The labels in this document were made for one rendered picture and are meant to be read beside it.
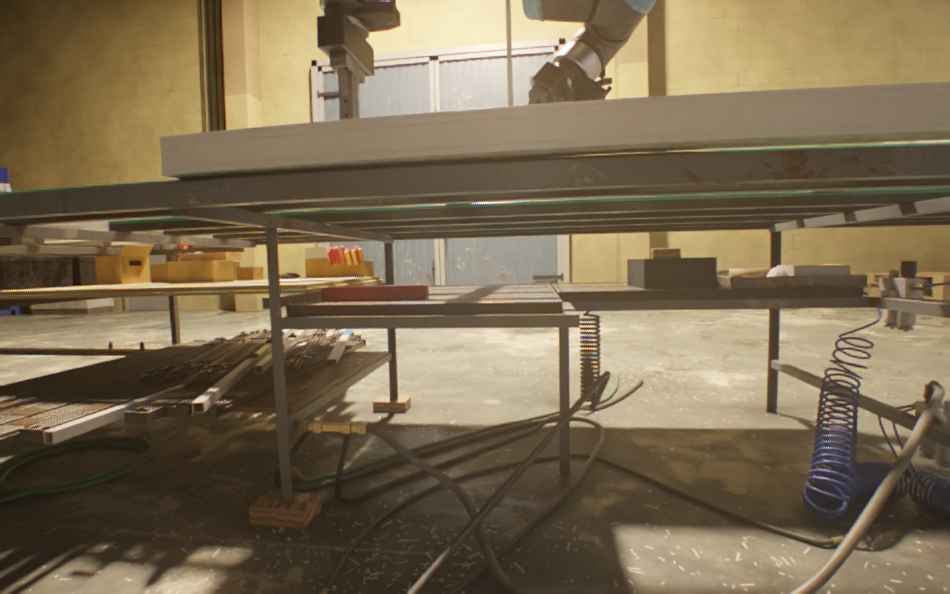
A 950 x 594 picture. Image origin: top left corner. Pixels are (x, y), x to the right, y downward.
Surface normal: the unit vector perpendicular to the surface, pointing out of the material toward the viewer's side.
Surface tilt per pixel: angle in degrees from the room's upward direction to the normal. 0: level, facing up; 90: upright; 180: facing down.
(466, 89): 90
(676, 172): 90
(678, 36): 90
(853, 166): 90
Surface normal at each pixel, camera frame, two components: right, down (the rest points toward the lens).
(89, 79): -0.13, 0.07
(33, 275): 0.99, 0.01
